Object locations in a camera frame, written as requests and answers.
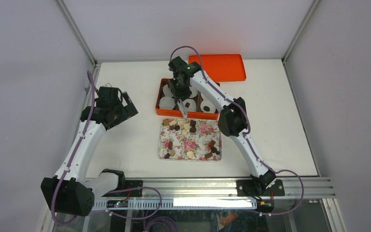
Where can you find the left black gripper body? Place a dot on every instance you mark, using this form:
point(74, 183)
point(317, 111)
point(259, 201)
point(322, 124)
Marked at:
point(122, 113)

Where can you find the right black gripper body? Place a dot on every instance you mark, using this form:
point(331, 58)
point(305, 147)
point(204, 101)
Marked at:
point(181, 91)

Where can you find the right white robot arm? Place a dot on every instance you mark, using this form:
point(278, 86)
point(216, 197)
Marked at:
point(233, 121)

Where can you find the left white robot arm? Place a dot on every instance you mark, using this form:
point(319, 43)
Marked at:
point(68, 191)

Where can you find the orange chocolate box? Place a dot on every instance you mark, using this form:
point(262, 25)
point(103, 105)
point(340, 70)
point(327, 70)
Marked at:
point(165, 105)

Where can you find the brown chocolate lower right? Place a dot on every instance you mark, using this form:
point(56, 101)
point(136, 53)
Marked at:
point(211, 143)

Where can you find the white heart chocolate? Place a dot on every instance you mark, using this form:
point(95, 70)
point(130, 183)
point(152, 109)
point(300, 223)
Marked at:
point(190, 154)

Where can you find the brown chocolate tray corner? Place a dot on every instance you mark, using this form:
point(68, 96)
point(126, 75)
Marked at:
point(208, 155)

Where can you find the orange box lid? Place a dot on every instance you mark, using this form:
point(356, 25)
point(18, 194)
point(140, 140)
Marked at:
point(224, 67)

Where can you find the floral tray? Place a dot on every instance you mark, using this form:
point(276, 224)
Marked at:
point(179, 135)

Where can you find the aluminium frame rail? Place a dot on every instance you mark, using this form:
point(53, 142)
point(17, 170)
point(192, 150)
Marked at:
point(211, 193)

